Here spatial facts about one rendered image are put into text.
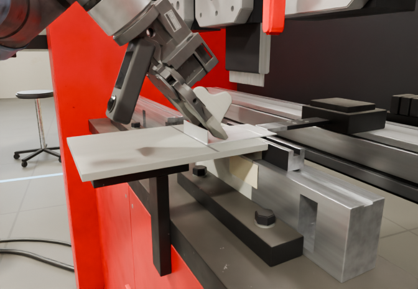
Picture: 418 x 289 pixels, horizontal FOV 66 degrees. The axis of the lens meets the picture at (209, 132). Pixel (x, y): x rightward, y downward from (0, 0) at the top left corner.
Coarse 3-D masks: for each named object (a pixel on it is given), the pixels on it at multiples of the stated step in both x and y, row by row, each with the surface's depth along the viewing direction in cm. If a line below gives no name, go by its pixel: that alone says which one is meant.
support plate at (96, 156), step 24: (72, 144) 48; (96, 144) 48; (120, 144) 48; (144, 144) 48; (168, 144) 48; (192, 144) 48; (216, 144) 48; (240, 144) 48; (264, 144) 48; (96, 168) 38; (120, 168) 39; (144, 168) 40
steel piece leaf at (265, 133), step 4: (244, 124) 60; (248, 124) 60; (244, 128) 57; (248, 128) 57; (252, 128) 57; (256, 128) 57; (260, 128) 57; (256, 132) 54; (260, 132) 54; (264, 132) 54; (268, 132) 54; (272, 132) 54; (264, 136) 52
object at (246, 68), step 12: (252, 24) 50; (228, 36) 56; (240, 36) 53; (252, 36) 50; (264, 36) 49; (228, 48) 57; (240, 48) 53; (252, 48) 50; (264, 48) 49; (228, 60) 57; (240, 60) 54; (252, 60) 51; (264, 60) 50; (240, 72) 56; (252, 72) 51; (264, 72) 50; (252, 84) 53
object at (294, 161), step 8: (272, 144) 48; (280, 144) 50; (288, 144) 48; (264, 152) 50; (272, 152) 48; (280, 152) 47; (288, 152) 45; (296, 152) 47; (304, 152) 46; (264, 160) 50; (272, 160) 48; (280, 160) 47; (288, 160) 45; (296, 160) 46; (288, 168) 46; (296, 168) 46
